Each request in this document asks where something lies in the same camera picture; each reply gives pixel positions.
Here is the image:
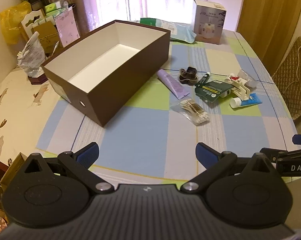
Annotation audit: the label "checkered tablecloth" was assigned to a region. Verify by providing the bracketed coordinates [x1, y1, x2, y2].
[35, 29, 299, 181]

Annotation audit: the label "clear plastic packet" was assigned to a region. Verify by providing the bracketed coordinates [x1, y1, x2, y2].
[238, 69, 258, 88]

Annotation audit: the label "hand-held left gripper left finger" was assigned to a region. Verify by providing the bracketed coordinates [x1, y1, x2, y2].
[23, 142, 115, 194]

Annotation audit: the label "brown storage box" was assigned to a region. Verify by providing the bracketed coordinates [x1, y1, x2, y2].
[40, 19, 171, 127]

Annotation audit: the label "black green tube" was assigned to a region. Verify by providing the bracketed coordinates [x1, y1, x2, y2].
[197, 72, 211, 86]

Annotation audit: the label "brown cardboard box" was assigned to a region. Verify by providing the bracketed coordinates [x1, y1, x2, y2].
[32, 21, 64, 56]

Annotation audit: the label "light blue green pouch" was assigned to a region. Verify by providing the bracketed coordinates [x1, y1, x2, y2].
[140, 17, 196, 45]

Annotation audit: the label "white carved chair back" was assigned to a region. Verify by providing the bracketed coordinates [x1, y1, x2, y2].
[21, 10, 47, 38]

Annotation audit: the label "open tan cardboard box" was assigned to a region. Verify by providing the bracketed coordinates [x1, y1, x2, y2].
[0, 152, 26, 191]

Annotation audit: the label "dark red wooden stand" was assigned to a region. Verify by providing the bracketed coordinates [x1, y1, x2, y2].
[28, 71, 50, 85]

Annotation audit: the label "white red tube squeezer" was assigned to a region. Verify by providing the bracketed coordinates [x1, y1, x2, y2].
[220, 73, 251, 98]

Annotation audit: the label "bag of cotton swabs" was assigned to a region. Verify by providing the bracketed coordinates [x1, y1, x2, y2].
[170, 99, 211, 127]

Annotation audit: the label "purple tube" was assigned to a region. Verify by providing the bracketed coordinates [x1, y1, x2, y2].
[157, 69, 191, 99]

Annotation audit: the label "yellow brown curtain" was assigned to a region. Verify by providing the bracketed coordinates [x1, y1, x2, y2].
[237, 0, 301, 77]

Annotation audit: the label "yellow plastic bag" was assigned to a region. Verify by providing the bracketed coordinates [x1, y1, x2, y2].
[0, 1, 32, 46]

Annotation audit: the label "brown hair scrunchie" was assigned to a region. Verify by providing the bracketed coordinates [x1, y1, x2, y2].
[178, 66, 198, 86]

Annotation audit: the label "crumpled silver plastic bag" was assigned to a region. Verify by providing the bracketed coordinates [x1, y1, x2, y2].
[17, 31, 46, 77]

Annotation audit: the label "dark green packet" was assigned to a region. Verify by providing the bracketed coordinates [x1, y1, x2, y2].
[195, 80, 234, 103]

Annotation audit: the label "white product carton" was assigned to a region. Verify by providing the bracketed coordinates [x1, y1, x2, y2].
[192, 0, 227, 45]

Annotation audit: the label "blue tube with white cap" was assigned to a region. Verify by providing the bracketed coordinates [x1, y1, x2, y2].
[230, 92, 263, 109]

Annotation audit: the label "light green boxes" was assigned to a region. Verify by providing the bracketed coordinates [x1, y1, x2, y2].
[44, 1, 69, 18]

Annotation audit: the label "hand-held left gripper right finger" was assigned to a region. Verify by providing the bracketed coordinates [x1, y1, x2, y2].
[181, 142, 277, 193]

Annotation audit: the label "pink paper bag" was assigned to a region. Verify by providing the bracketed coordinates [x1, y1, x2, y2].
[55, 6, 81, 47]

